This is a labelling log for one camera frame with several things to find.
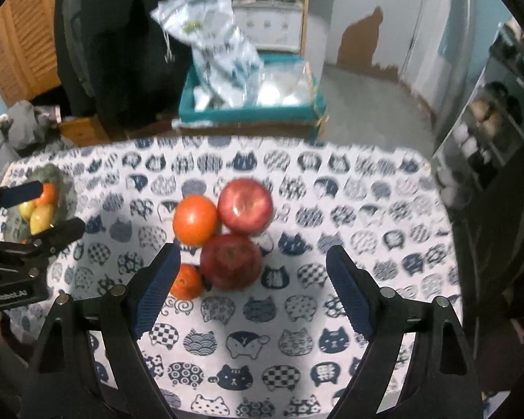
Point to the green yellow mango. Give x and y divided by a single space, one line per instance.
26 210
42 219

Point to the grey metal pipe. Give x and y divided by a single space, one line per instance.
455 49

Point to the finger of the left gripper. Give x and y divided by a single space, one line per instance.
56 239
12 196

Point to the red apple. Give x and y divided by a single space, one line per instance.
230 262
245 206

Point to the white patterned drawer box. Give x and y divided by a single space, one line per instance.
275 26

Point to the orange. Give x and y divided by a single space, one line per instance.
195 220
49 195

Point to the green yellow mango front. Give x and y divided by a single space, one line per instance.
42 219

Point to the small tangerine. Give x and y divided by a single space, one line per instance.
188 284

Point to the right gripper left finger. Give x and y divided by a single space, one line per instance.
126 313

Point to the cardboard box under teal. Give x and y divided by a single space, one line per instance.
292 128

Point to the green glass bowl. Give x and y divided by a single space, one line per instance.
15 229

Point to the clear plastic bag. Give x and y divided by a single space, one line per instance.
283 84

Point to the black hanging coat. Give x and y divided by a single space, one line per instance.
114 62

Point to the wooden shelf rack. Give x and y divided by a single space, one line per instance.
305 4

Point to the wooden louvered wardrobe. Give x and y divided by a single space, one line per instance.
28 57

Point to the wooden drawer box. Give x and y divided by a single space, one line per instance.
84 131

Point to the pile of grey clothes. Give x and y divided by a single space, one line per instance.
26 129

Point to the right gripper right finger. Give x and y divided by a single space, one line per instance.
380 318

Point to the shoe rack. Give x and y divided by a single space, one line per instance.
489 127

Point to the white rice bag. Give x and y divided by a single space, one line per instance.
223 57

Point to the white door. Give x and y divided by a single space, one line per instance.
372 37

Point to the cat pattern tablecloth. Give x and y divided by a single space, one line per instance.
283 347

